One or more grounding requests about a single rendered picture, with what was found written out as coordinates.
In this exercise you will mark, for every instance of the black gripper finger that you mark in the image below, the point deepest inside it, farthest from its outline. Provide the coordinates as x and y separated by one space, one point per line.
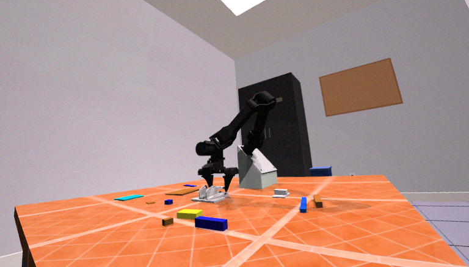
209 179
227 181

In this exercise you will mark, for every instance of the tan flat rectangular plate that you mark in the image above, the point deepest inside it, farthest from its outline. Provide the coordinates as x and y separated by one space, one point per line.
182 192

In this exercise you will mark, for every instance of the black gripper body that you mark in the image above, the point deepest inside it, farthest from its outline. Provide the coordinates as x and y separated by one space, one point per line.
220 159

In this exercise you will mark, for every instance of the yellow block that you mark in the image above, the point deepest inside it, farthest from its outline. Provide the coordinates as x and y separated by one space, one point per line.
189 214

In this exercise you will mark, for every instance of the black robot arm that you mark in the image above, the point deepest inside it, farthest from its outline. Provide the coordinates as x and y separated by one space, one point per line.
227 135

